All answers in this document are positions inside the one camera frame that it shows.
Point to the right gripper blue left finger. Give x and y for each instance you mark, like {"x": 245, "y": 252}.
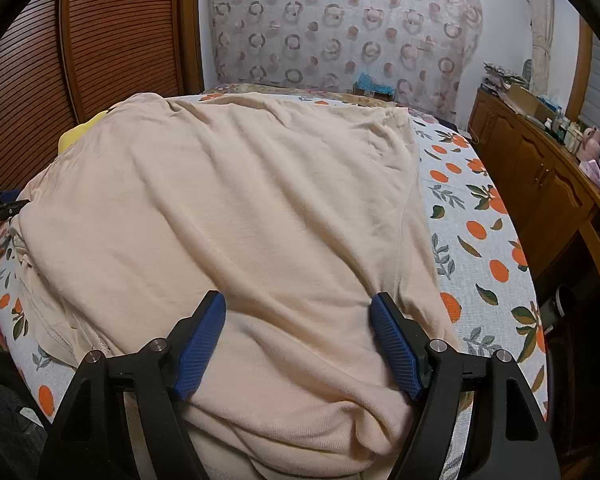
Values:
{"x": 166, "y": 372}

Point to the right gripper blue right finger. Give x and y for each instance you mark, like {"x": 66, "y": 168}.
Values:
{"x": 429, "y": 373}

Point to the peach printed t-shirt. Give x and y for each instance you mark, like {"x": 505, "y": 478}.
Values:
{"x": 297, "y": 213}

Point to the orange fruit print bedsheet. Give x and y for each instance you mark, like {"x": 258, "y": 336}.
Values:
{"x": 482, "y": 276}

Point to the yellow Pikachu plush toy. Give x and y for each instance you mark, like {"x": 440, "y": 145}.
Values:
{"x": 71, "y": 136}

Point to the brown louvered wardrobe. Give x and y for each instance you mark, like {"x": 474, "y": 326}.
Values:
{"x": 64, "y": 61}

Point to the wooden sideboard cabinet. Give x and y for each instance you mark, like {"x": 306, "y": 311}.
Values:
{"x": 549, "y": 198}

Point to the pink rabbit figure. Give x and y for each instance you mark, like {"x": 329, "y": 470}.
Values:
{"x": 589, "y": 155}

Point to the cardboard box on cabinet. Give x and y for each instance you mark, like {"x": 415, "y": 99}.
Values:
{"x": 525, "y": 103}

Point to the floral quilt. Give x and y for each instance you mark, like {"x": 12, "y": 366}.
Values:
{"x": 302, "y": 94}

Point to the circle patterned lace curtain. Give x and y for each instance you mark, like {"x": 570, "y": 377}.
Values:
{"x": 418, "y": 49}

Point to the tied beige window curtain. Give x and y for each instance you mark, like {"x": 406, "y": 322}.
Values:
{"x": 542, "y": 29}

